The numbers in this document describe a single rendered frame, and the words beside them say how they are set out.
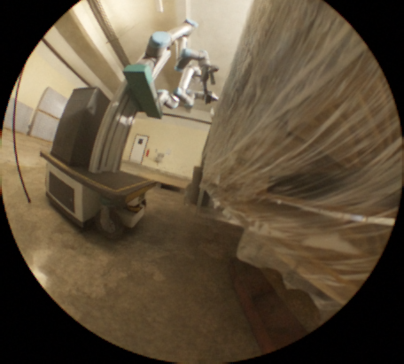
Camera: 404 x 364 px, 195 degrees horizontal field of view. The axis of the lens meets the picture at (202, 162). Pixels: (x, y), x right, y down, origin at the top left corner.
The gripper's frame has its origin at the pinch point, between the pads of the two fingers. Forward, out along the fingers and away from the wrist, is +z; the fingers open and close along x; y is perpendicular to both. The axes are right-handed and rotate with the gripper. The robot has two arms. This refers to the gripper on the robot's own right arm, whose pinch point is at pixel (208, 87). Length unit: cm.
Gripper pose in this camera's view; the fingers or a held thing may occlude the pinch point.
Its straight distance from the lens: 76.6
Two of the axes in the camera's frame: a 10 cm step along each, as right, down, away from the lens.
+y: -9.6, 1.6, -2.4
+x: 2.6, 0.9, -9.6
